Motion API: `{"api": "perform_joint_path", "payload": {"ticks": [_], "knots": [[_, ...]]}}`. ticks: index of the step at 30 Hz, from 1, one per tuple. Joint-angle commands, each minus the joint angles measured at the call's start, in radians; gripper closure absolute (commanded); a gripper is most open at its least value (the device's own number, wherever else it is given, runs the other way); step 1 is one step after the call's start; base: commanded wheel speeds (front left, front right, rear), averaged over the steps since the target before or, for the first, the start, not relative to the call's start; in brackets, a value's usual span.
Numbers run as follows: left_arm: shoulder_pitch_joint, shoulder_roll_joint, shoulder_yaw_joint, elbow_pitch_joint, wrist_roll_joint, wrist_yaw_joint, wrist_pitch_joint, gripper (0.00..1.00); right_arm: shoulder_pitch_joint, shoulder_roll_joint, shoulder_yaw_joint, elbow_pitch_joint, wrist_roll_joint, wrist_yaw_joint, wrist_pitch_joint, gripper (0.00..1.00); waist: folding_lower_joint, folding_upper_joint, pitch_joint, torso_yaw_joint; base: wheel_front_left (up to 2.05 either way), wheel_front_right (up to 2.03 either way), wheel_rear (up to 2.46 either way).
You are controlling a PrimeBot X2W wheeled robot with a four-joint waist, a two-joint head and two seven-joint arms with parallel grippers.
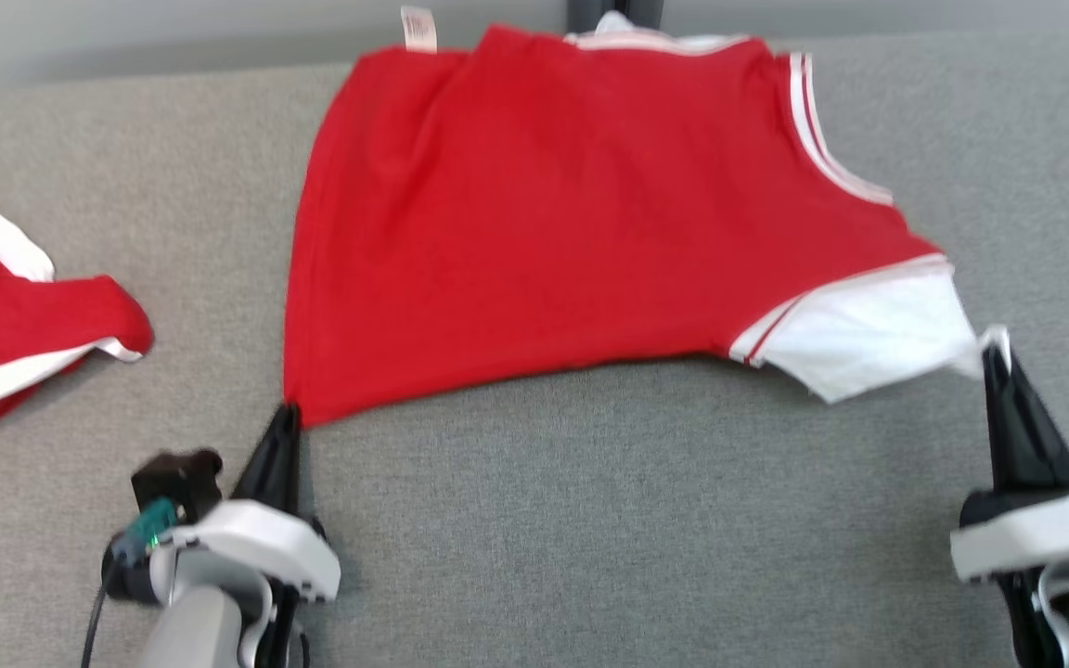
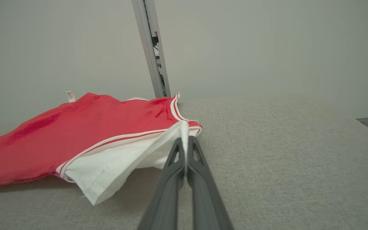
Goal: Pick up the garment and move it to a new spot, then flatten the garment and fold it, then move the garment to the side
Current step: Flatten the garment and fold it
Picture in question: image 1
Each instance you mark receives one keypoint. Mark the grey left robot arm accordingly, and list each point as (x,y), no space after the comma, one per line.
(191,631)

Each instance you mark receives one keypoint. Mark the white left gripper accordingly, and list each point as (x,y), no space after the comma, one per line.
(265,543)

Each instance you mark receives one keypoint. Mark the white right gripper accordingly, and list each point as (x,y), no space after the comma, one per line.
(1036,538)

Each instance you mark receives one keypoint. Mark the grey fabric sofa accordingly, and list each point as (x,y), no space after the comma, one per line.
(590,510)

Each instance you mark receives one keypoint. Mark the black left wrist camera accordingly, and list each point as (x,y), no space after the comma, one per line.
(177,478)

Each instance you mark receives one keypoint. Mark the red and white garment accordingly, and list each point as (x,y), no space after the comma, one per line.
(33,325)

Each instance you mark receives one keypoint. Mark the red basketball jersey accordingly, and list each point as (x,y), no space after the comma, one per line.
(544,213)

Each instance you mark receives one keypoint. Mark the grey partition post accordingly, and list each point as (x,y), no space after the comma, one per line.
(583,14)

